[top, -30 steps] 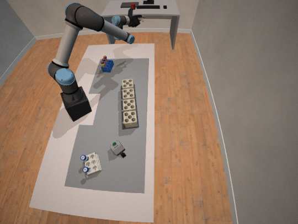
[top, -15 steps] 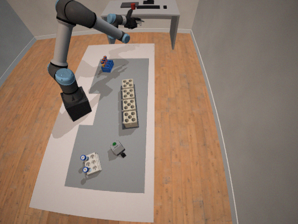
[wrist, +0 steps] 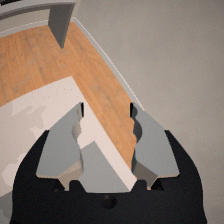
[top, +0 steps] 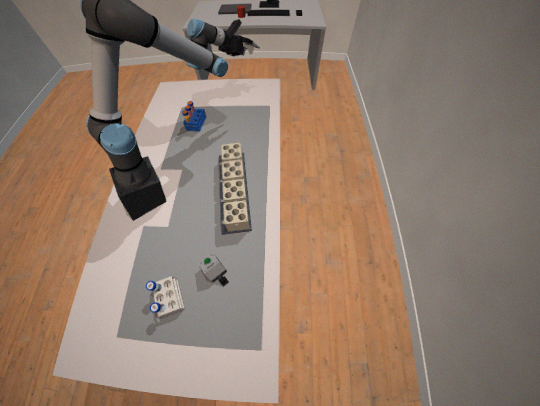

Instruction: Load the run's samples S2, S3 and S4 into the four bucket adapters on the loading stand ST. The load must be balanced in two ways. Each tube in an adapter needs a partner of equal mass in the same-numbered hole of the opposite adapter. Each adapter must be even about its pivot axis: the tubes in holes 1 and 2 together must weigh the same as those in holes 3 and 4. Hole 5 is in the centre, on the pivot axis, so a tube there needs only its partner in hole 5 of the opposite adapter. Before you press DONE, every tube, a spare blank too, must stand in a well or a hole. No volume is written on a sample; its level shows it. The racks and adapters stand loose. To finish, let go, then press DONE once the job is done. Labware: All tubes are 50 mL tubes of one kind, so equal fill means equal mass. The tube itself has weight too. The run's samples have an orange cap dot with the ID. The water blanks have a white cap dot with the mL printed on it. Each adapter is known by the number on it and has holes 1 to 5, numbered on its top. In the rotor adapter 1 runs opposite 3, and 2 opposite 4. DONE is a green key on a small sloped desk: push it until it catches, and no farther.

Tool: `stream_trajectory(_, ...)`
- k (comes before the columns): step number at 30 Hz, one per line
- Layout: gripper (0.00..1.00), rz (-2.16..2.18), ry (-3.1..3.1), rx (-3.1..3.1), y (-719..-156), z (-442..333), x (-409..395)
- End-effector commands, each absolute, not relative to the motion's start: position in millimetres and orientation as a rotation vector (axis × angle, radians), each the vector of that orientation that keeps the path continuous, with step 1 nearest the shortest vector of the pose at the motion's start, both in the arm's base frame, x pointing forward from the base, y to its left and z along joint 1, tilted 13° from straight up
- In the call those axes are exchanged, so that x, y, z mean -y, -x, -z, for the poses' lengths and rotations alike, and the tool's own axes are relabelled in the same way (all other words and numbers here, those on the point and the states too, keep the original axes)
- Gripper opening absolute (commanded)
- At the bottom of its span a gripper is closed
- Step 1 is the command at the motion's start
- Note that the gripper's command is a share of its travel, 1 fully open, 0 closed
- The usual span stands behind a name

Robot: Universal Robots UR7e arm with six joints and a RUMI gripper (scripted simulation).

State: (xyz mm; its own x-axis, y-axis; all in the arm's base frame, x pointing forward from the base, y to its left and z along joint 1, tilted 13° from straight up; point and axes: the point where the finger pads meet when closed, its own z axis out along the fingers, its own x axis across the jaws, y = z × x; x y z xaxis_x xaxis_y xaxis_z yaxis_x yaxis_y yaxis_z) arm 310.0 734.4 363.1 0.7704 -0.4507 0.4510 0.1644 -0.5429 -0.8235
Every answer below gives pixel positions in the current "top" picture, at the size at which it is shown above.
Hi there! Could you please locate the grey flat mat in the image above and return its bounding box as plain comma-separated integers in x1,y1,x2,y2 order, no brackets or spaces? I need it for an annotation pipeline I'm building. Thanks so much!
117,106,270,350

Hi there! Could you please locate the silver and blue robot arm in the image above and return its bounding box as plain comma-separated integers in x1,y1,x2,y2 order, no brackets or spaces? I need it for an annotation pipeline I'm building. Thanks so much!
80,0,228,188

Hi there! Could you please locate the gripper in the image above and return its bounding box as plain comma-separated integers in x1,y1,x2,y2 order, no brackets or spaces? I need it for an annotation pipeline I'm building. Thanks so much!
218,30,260,57

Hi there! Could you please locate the blue tube rack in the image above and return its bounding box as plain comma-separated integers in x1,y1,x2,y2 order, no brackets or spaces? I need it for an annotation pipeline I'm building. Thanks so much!
183,109,206,132

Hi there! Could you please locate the cream bucket adapter with holes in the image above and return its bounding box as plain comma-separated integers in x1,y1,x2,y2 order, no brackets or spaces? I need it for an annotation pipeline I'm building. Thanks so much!
223,201,250,232

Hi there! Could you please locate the white tube rack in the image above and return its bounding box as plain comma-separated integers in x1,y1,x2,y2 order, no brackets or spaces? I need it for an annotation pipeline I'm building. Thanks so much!
153,277,185,317

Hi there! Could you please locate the beige bucket adapter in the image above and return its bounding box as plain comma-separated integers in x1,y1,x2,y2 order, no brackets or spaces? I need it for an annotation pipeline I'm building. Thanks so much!
221,143,243,162
223,179,247,203
222,160,245,182

